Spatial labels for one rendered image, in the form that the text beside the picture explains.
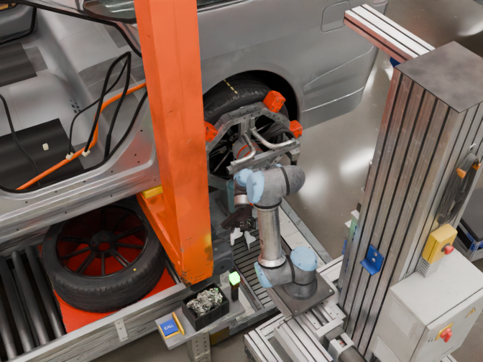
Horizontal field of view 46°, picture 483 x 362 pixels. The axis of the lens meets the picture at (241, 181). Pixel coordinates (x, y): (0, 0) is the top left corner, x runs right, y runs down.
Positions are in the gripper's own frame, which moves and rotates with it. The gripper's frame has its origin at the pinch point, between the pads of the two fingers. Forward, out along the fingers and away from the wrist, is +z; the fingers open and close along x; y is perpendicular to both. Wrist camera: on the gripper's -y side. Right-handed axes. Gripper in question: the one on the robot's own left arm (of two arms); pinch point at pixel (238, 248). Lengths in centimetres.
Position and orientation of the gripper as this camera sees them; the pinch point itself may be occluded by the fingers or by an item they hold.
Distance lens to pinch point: 259.9
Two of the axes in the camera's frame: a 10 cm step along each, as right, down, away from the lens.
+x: 5.0, 2.5, 8.3
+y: 8.7, -1.7, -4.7
